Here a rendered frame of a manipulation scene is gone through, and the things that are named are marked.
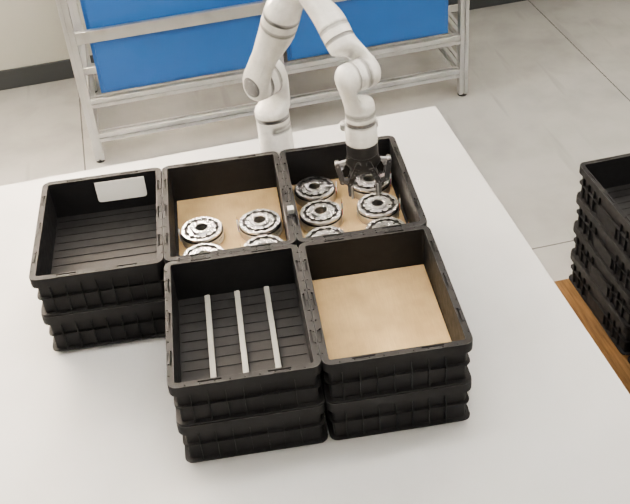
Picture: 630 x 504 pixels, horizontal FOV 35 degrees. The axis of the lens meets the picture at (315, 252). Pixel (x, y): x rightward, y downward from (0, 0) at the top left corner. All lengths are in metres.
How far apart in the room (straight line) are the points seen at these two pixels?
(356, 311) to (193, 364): 0.37
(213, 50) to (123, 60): 0.37
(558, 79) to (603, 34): 0.52
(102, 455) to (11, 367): 0.38
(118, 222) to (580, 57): 2.98
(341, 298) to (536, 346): 0.45
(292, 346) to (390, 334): 0.21
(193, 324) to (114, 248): 0.37
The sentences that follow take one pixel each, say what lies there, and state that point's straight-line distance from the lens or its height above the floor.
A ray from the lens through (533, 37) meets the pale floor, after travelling 5.18.
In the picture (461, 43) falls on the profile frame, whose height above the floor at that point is 0.27.
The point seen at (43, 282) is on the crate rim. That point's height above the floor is 0.92.
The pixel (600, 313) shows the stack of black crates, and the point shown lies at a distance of 3.18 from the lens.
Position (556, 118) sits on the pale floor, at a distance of 4.49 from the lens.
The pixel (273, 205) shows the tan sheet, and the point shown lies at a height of 0.83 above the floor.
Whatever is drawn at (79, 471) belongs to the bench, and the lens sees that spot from 2.15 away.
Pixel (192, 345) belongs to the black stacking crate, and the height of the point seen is 0.83.
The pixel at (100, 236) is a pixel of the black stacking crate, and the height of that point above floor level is 0.83.
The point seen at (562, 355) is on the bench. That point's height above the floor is 0.70.
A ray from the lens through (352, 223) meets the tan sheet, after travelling 2.43.
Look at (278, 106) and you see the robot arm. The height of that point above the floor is 0.98.
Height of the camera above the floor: 2.27
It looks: 38 degrees down
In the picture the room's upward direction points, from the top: 6 degrees counter-clockwise
